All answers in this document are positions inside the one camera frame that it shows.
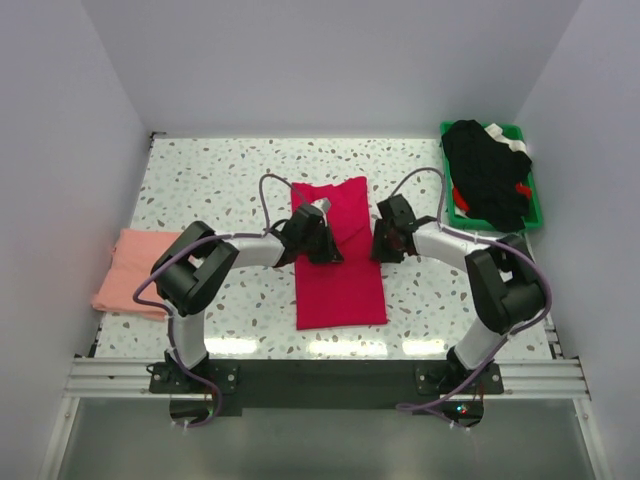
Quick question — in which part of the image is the magenta red t shirt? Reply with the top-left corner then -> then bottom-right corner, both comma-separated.
291,176 -> 387,330

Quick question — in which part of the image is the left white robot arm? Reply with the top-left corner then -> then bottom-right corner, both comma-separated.
151,198 -> 344,392

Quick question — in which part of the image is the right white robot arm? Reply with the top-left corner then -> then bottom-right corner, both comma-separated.
371,195 -> 550,393

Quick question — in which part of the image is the red garment in bin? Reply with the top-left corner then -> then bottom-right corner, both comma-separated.
452,183 -> 533,213

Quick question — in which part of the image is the black t shirt in bin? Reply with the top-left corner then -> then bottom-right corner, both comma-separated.
441,120 -> 532,232

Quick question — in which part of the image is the white garment in bin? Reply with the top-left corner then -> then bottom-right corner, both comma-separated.
484,123 -> 528,154

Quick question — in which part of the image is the green plastic bin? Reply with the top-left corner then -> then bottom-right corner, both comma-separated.
440,121 -> 543,232

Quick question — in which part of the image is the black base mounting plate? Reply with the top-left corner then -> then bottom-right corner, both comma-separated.
148,357 -> 504,419

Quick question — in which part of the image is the folded peach t shirt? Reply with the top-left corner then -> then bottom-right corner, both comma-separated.
91,229 -> 180,321

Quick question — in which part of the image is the aluminium rail frame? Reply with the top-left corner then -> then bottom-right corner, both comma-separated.
37,319 -> 614,480

